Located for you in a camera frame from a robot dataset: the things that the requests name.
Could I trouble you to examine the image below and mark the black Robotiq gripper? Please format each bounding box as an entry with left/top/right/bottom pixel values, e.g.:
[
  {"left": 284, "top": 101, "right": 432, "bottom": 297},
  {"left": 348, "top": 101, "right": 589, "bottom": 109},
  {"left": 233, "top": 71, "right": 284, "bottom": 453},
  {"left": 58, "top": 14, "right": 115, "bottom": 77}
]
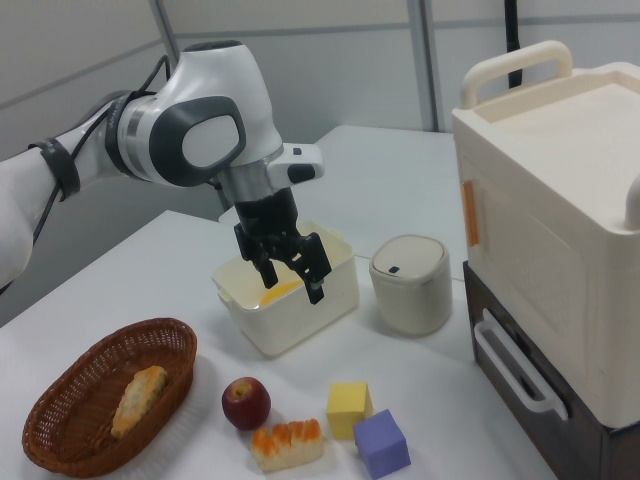
[{"left": 232, "top": 187, "right": 334, "bottom": 307}]

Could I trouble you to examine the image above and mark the purple foam cube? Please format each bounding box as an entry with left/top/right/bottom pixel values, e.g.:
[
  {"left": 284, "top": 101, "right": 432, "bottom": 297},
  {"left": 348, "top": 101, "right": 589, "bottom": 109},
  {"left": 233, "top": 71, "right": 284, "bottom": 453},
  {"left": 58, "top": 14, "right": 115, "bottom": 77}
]
[{"left": 353, "top": 408, "right": 412, "bottom": 480}]

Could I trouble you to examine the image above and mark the yellow foam cube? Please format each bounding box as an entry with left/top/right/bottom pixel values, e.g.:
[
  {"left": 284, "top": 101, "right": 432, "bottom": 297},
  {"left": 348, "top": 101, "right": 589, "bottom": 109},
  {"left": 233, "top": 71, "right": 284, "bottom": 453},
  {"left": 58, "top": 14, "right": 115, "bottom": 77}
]
[{"left": 326, "top": 381, "right": 375, "bottom": 441}]

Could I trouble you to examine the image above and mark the orange item in bin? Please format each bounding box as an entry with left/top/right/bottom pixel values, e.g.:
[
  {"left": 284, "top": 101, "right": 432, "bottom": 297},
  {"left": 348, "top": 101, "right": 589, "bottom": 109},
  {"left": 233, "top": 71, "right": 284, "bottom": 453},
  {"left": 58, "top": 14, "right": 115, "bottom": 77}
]
[{"left": 258, "top": 279, "right": 305, "bottom": 307}]

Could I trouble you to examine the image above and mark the white square plastic container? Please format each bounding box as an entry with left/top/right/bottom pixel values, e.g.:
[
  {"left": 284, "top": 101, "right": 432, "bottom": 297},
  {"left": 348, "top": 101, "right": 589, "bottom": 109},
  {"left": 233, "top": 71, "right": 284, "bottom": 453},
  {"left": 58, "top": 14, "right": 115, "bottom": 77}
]
[{"left": 210, "top": 220, "right": 361, "bottom": 359}]

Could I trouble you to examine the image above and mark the small cream lidded bin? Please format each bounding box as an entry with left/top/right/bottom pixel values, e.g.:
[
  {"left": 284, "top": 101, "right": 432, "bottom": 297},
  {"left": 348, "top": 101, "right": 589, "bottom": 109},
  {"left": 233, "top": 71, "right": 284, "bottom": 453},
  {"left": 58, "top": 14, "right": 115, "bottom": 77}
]
[{"left": 368, "top": 234, "right": 454, "bottom": 336}]

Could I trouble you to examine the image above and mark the red toy apple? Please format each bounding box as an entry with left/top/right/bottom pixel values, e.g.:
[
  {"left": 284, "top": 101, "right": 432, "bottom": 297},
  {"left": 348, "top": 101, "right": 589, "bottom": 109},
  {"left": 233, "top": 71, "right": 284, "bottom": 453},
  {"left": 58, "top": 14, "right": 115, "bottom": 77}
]
[{"left": 221, "top": 376, "right": 272, "bottom": 431}]

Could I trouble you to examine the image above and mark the toy bread with orange topping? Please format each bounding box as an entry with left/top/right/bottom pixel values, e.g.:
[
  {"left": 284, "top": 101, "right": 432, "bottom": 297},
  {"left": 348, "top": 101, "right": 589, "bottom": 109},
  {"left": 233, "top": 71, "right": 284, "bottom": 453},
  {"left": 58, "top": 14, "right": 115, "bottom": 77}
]
[{"left": 249, "top": 418, "right": 325, "bottom": 472}]

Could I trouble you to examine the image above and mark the yellow toy bread slice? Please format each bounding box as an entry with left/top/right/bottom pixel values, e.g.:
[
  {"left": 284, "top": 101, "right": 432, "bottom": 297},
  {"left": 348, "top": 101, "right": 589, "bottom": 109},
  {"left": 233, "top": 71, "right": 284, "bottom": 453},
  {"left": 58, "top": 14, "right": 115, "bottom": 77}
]
[{"left": 110, "top": 365, "right": 169, "bottom": 440}]

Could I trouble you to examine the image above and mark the brown wicker basket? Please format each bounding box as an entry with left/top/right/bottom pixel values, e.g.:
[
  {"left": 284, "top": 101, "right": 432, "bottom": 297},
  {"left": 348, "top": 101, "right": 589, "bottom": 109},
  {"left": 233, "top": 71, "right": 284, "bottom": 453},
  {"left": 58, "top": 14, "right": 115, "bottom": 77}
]
[{"left": 22, "top": 317, "right": 199, "bottom": 479}]

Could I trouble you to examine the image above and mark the black background pole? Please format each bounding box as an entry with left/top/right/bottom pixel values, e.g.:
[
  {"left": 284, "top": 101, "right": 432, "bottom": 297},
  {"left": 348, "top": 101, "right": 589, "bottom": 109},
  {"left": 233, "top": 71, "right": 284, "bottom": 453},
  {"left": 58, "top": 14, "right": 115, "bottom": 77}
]
[{"left": 502, "top": 0, "right": 524, "bottom": 91}]

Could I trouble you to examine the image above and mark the dark brown drawer unit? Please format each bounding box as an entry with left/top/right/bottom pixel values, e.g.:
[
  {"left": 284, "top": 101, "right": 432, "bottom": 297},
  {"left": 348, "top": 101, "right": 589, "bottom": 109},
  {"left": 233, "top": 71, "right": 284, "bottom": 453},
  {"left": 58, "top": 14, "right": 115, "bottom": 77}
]
[{"left": 462, "top": 262, "right": 640, "bottom": 480}]

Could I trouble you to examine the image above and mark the orange cabinet door handle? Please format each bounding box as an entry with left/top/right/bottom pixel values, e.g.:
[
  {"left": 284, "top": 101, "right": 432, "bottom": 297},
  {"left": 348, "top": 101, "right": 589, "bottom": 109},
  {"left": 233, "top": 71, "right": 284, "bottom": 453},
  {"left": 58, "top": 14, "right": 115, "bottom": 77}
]
[{"left": 462, "top": 179, "right": 482, "bottom": 247}]

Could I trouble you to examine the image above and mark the white drawer handle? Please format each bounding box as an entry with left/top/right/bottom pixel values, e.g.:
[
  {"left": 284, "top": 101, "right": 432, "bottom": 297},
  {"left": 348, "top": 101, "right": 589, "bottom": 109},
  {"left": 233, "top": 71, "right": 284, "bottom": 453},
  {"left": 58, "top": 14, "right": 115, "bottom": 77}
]
[{"left": 473, "top": 322, "right": 569, "bottom": 421}]

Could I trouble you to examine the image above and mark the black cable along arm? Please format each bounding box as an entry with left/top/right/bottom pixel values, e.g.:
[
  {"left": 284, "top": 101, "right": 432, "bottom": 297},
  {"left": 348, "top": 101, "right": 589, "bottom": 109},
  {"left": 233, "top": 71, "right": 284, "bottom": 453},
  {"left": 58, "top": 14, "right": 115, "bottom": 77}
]
[{"left": 29, "top": 54, "right": 174, "bottom": 241}]

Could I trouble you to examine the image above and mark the black strap around arm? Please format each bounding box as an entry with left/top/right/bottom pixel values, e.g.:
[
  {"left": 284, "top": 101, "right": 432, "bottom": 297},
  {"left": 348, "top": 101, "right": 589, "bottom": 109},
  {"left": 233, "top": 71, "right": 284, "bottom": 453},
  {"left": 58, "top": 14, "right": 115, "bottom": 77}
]
[{"left": 27, "top": 137, "right": 81, "bottom": 197}]

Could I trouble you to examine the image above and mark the cream toy cabinet with handles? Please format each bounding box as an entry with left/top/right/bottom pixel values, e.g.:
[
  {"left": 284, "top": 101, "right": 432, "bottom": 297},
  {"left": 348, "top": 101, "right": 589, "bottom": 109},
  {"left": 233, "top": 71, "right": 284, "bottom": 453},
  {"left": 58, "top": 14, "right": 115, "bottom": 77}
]
[{"left": 452, "top": 40, "right": 640, "bottom": 429}]

